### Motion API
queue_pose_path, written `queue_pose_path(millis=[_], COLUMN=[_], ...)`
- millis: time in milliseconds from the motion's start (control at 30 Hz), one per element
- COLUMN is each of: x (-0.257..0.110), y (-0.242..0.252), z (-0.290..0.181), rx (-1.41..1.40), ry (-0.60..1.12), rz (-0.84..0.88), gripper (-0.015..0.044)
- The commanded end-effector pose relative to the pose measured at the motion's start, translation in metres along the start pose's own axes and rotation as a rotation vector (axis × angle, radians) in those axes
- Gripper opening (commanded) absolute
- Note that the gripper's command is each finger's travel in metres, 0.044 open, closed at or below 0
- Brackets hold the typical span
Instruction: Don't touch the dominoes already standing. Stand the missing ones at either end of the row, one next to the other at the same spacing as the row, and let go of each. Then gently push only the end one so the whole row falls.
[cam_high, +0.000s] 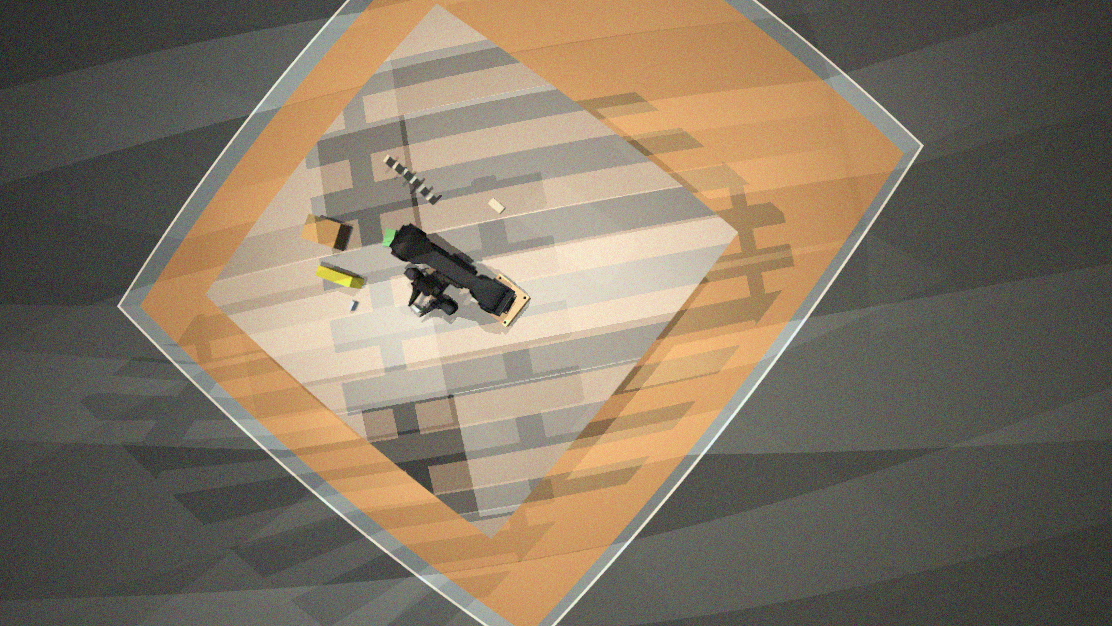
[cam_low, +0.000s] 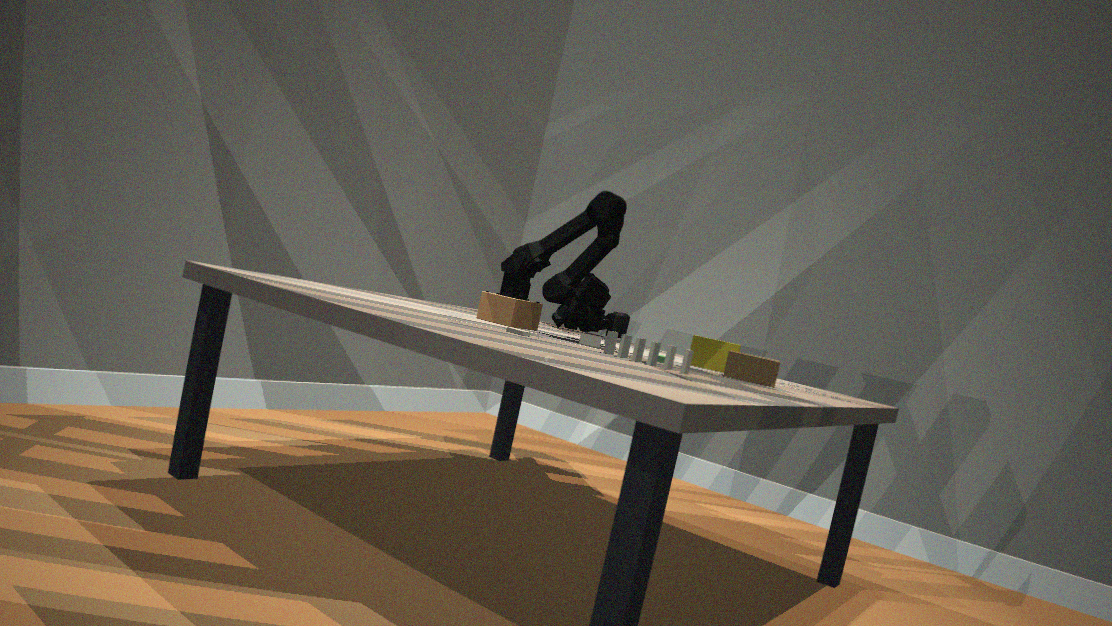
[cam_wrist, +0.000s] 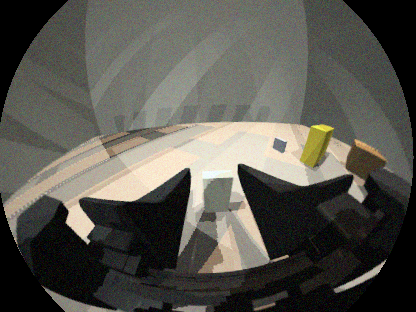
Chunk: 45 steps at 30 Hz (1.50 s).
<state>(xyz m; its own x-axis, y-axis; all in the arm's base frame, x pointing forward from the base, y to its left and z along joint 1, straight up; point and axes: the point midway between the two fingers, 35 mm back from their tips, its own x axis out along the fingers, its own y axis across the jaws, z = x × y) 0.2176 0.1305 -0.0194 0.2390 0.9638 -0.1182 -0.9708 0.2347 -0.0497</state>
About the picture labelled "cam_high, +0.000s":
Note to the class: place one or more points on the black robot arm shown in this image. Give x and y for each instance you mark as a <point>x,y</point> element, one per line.
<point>411,244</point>

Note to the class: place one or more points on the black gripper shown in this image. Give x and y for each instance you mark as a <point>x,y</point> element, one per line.
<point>447,305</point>

